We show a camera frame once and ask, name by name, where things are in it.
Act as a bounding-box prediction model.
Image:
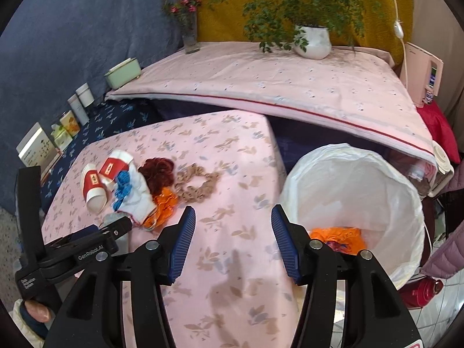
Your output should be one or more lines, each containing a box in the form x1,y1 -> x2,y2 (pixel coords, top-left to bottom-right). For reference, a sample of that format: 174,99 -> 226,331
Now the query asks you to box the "white glass kettle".
409,141 -> 456,198

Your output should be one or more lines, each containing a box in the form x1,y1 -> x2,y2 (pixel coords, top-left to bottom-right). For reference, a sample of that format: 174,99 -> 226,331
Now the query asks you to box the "green plant in white pot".
208,0 -> 385,61

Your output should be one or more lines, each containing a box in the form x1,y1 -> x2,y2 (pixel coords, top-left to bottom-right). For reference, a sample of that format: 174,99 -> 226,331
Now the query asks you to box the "beige knitted scrunchie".
172,165 -> 222,204

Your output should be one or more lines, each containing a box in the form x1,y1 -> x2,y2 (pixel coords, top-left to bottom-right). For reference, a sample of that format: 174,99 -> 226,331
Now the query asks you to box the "purple down jacket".
420,174 -> 464,280

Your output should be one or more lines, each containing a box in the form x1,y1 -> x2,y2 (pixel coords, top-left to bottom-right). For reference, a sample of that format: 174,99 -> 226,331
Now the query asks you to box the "red and white paper cup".
80,163 -> 108,213
99,150 -> 135,191

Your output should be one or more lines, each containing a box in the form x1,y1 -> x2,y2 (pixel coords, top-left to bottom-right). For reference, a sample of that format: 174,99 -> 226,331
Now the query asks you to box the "white canister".
67,94 -> 90,126
75,83 -> 96,108

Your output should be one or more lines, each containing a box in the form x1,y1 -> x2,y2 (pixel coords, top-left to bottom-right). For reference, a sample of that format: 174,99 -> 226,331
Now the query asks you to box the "beige curtain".
409,0 -> 464,118

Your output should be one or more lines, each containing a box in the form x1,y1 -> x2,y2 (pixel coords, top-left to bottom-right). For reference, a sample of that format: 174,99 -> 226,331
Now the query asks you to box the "red thermos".
399,275 -> 445,309

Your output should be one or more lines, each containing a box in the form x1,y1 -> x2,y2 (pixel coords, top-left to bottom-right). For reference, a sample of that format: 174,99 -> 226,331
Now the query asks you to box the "pale green box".
104,58 -> 142,90

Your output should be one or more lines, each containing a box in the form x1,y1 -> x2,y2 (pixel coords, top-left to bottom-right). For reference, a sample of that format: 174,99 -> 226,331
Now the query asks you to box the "blue and white cloth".
112,163 -> 157,225

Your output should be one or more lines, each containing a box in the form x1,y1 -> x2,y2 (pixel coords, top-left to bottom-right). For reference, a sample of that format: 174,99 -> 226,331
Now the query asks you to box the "orange printed plastic wrapper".
311,226 -> 365,253

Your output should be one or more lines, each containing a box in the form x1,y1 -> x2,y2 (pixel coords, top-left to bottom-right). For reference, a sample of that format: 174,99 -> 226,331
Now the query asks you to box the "blue blanket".
0,0 -> 195,222

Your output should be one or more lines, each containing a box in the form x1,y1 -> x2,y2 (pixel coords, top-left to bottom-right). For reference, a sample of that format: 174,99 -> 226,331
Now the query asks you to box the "trash bin with white bag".
279,143 -> 425,291

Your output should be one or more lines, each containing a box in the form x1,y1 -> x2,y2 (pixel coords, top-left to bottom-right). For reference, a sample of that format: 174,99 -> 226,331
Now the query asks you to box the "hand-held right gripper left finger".
45,206 -> 198,348

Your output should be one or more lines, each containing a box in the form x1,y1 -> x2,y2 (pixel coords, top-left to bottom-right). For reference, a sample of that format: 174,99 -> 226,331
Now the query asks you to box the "glass vase with red flowers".
162,0 -> 202,55

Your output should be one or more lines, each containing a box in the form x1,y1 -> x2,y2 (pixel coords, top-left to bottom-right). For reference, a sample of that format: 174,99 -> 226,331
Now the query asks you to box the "white flat box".
16,122 -> 62,169

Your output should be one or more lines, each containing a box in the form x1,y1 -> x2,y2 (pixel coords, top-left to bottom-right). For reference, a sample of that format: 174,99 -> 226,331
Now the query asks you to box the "white cable with switch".
384,0 -> 411,70

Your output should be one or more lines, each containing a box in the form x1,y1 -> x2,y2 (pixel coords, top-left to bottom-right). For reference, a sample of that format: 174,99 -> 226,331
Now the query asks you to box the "dark red scrunchie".
139,157 -> 175,197

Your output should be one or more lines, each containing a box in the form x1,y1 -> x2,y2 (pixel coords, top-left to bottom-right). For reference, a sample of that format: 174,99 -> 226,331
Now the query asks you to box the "red cloth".
416,99 -> 462,166

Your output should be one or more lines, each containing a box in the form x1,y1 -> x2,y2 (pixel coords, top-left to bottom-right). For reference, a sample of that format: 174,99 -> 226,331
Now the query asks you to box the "pink quilt with red stripe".
105,41 -> 440,168

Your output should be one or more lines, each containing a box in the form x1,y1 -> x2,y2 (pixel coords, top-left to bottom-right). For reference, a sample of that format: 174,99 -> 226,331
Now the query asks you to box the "pink water dispenser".
400,41 -> 445,108

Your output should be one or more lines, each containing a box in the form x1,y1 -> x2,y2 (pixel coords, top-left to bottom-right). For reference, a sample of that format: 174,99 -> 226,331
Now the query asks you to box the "yellow blanket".
186,0 -> 414,66

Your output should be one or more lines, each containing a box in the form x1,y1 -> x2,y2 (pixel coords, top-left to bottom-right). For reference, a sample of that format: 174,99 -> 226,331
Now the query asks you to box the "person's left hand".
22,299 -> 51,324

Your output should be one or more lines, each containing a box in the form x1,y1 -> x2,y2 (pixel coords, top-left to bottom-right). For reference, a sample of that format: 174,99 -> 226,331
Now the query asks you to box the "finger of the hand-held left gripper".
96,216 -> 133,242
48,224 -> 101,253

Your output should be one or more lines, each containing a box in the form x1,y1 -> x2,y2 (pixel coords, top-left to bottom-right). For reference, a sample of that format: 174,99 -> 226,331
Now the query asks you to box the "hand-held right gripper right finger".
271,204 -> 423,348

